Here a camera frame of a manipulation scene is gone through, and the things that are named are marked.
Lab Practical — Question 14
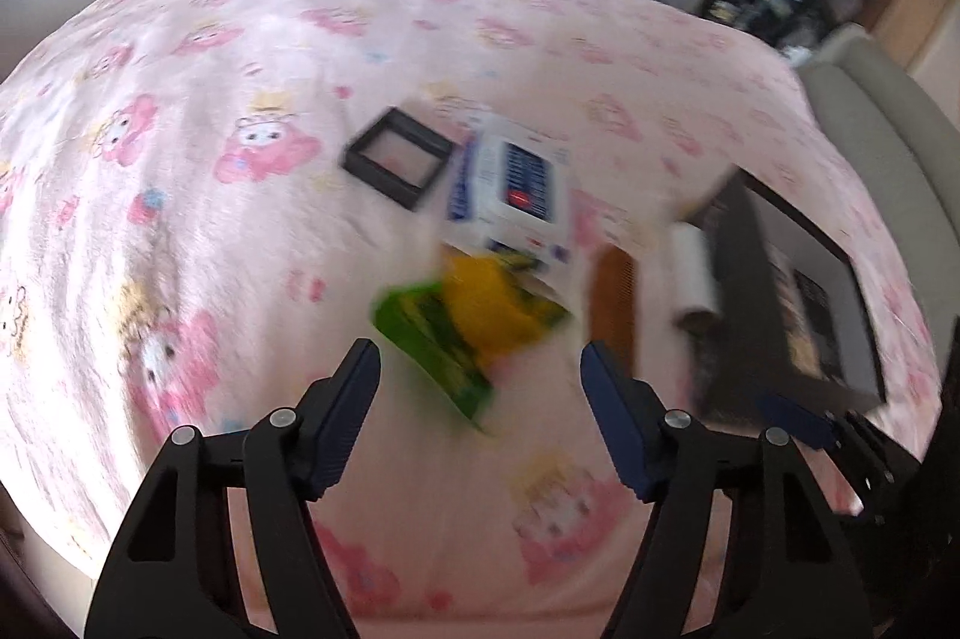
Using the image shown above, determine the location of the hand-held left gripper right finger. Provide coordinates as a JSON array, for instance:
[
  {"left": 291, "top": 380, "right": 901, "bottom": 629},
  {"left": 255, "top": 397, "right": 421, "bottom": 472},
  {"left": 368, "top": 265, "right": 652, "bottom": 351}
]
[{"left": 581, "top": 341, "right": 875, "bottom": 639}]

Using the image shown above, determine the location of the pink printed blanket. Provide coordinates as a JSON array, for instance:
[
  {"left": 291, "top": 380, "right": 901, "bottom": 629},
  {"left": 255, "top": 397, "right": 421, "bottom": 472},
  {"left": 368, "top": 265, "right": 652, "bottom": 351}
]
[{"left": 0, "top": 0, "right": 942, "bottom": 639}]

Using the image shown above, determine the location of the green yellow snack bag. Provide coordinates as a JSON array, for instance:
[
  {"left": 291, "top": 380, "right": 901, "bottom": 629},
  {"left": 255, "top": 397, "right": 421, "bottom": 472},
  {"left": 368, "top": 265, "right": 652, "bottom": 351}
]
[{"left": 371, "top": 249, "right": 575, "bottom": 434}]

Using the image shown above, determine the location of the white paper roll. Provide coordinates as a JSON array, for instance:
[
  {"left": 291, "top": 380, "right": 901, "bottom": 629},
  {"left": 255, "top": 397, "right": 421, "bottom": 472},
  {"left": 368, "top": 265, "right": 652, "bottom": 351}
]
[{"left": 670, "top": 223, "right": 725, "bottom": 321}]

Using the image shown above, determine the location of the brown wooden comb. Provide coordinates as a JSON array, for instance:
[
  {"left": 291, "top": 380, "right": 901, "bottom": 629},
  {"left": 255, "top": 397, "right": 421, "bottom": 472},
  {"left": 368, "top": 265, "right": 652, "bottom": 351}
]
[{"left": 589, "top": 245, "right": 638, "bottom": 370}]

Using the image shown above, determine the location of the white blue wet wipes pack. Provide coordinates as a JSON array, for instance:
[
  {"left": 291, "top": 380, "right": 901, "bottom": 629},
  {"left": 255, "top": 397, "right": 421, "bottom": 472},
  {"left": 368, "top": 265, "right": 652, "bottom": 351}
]
[{"left": 442, "top": 114, "right": 575, "bottom": 269}]

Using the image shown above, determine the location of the black storage box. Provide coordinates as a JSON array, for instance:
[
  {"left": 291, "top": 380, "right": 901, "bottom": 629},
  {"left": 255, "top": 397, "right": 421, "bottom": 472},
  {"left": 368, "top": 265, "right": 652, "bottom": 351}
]
[{"left": 686, "top": 170, "right": 890, "bottom": 430}]

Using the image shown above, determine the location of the grey sofa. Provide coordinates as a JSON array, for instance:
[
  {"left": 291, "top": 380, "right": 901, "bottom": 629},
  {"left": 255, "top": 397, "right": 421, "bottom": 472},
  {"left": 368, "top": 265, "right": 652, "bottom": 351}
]
[{"left": 795, "top": 28, "right": 960, "bottom": 325}]

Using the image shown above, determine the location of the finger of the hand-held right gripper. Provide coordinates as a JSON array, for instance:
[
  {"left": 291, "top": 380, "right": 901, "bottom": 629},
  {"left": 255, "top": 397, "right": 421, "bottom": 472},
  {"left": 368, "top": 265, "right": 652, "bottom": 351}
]
[{"left": 757, "top": 391, "right": 897, "bottom": 520}]

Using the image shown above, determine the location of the black square frame box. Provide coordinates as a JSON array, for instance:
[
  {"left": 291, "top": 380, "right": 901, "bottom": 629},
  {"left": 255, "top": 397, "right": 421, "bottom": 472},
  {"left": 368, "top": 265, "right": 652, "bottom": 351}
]
[{"left": 339, "top": 106, "right": 458, "bottom": 212}]

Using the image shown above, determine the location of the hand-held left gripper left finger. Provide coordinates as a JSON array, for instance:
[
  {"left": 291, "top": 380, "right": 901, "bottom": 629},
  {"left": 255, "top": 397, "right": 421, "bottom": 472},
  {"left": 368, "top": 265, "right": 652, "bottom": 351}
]
[{"left": 84, "top": 339, "right": 382, "bottom": 639}]

